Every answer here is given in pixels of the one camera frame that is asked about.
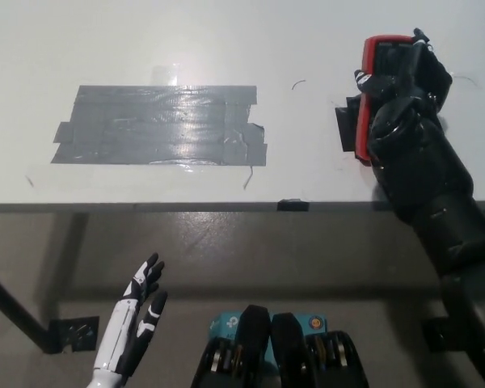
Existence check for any grey duct tape patch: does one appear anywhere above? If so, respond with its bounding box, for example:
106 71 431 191
50 84 268 167

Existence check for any black diagonal table leg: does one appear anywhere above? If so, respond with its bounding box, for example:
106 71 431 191
0 264 52 356

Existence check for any small black tape strip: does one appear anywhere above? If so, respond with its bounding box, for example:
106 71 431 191
276 197 310 213

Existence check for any robot right black body block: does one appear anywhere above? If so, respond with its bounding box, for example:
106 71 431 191
270 313 369 388

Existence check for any teal robot body top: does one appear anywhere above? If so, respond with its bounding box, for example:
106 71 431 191
209 310 328 365

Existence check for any robot black body block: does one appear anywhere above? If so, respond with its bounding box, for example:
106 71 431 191
191 305 274 388
270 313 369 388

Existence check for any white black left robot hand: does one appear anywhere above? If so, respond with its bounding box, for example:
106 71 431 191
85 252 169 388

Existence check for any robot left black body block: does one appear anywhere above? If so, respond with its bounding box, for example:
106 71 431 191
191 305 274 388

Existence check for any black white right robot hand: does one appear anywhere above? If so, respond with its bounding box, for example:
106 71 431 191
353 27 453 118

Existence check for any red digital multimeter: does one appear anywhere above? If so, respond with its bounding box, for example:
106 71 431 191
354 35 420 167

